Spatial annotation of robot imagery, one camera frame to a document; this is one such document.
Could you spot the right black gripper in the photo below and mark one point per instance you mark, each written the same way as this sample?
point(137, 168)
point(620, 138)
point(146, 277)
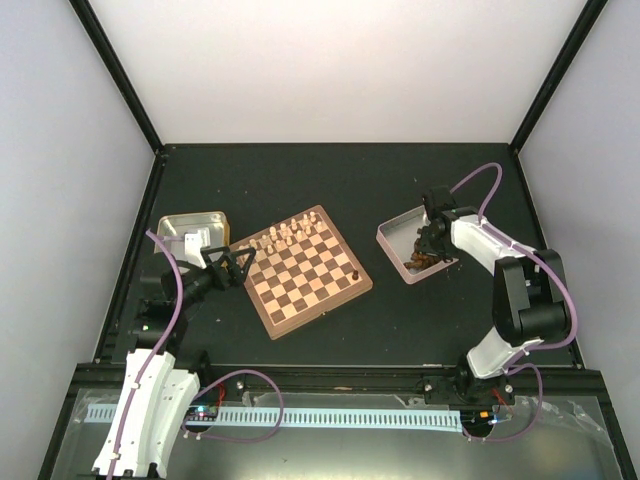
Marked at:
point(424, 245)

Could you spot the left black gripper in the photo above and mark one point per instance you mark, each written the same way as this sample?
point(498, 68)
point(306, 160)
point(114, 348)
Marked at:
point(223, 281)

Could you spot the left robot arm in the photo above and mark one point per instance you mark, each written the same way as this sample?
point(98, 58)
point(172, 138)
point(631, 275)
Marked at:
point(156, 393)

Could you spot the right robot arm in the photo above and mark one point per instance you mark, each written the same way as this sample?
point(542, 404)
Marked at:
point(530, 306)

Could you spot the white chess pieces row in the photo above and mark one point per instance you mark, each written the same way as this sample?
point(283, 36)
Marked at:
point(283, 236)

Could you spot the wooden chess board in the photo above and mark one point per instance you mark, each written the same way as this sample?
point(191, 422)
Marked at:
point(289, 291)

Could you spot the small circuit board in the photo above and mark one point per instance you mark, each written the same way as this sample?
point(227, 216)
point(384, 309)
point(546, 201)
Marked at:
point(202, 413)

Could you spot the pink-rimmed metal tin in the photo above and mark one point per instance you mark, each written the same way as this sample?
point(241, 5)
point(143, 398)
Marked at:
point(400, 239)

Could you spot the yellow-rimmed metal tin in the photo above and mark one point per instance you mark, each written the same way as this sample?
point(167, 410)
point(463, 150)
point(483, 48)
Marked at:
point(177, 225)

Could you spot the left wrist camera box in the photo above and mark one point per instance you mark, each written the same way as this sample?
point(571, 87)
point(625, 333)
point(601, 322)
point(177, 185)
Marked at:
point(194, 242)

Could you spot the light blue cable duct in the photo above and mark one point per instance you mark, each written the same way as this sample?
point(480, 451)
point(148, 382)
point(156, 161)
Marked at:
point(422, 420)

